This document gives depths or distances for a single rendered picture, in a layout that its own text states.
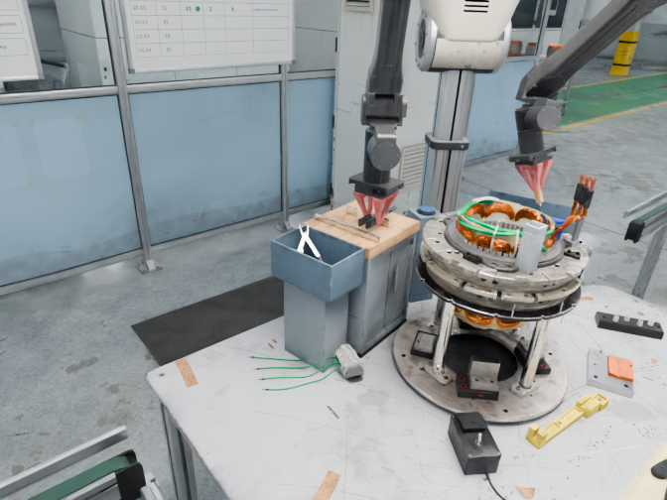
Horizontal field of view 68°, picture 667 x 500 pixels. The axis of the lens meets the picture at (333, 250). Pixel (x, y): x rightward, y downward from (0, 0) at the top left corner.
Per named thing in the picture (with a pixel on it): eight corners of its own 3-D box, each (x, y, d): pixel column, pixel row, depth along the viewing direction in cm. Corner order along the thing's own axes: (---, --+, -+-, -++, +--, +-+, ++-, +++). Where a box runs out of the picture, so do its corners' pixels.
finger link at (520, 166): (559, 186, 123) (555, 149, 121) (541, 193, 120) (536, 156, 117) (535, 186, 129) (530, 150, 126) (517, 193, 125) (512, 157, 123)
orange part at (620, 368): (632, 383, 108) (634, 379, 107) (607, 376, 110) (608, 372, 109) (631, 364, 114) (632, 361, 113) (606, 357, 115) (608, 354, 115)
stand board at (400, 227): (368, 260, 102) (369, 249, 101) (301, 232, 112) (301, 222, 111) (419, 230, 116) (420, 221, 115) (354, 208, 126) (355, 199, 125)
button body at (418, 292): (432, 299, 138) (445, 215, 126) (409, 303, 136) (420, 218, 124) (420, 286, 144) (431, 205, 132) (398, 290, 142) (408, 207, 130)
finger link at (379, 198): (378, 232, 104) (381, 190, 100) (351, 222, 108) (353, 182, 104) (396, 222, 109) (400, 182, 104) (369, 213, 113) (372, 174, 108)
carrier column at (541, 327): (526, 394, 103) (550, 311, 93) (515, 387, 104) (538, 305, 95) (532, 388, 104) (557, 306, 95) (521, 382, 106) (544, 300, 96)
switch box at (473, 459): (464, 475, 87) (468, 453, 85) (447, 432, 96) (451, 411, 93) (497, 472, 88) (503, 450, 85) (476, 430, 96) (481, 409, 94)
